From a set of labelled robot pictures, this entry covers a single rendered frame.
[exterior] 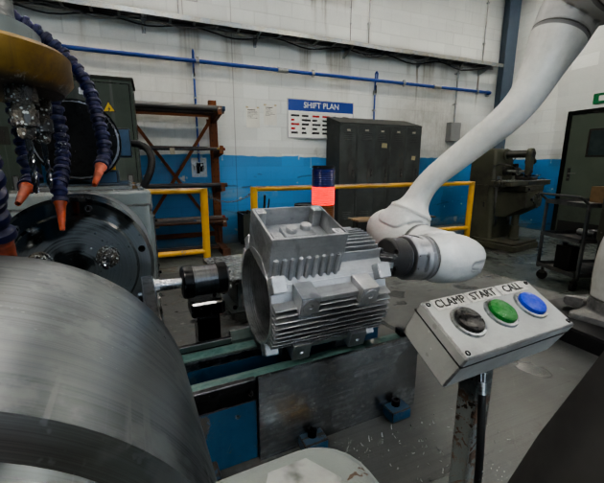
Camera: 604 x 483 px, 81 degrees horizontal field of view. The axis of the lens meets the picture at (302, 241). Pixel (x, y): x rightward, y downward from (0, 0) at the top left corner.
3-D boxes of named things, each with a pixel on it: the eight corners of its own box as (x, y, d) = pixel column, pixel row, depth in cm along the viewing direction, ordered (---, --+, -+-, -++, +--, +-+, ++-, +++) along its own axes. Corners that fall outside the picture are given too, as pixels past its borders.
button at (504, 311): (497, 333, 36) (506, 322, 35) (476, 310, 38) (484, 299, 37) (515, 327, 38) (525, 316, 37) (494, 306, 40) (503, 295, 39)
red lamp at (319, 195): (318, 206, 87) (318, 187, 86) (307, 203, 92) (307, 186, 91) (338, 204, 89) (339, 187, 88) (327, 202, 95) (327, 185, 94)
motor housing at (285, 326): (267, 380, 54) (280, 281, 45) (237, 303, 69) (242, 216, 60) (375, 353, 62) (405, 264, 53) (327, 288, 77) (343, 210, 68)
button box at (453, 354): (442, 389, 34) (469, 359, 31) (401, 331, 39) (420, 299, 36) (547, 350, 42) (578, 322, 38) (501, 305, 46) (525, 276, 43)
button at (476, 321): (462, 343, 34) (472, 332, 33) (442, 319, 36) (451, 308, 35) (483, 336, 35) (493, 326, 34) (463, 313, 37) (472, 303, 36)
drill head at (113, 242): (-18, 377, 52) (-56, 207, 46) (42, 289, 88) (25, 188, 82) (163, 340, 62) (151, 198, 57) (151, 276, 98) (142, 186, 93)
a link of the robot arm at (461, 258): (434, 293, 68) (391, 267, 79) (487, 290, 75) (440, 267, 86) (450, 240, 65) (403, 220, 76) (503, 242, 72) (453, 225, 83)
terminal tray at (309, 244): (267, 285, 50) (272, 241, 46) (247, 246, 58) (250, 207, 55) (340, 274, 55) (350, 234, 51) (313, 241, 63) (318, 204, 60)
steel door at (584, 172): (623, 243, 556) (655, 84, 506) (619, 244, 552) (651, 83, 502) (552, 232, 654) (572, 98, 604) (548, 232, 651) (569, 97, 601)
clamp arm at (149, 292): (138, 293, 61) (144, 366, 39) (136, 276, 61) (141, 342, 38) (159, 289, 63) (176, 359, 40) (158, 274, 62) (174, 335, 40)
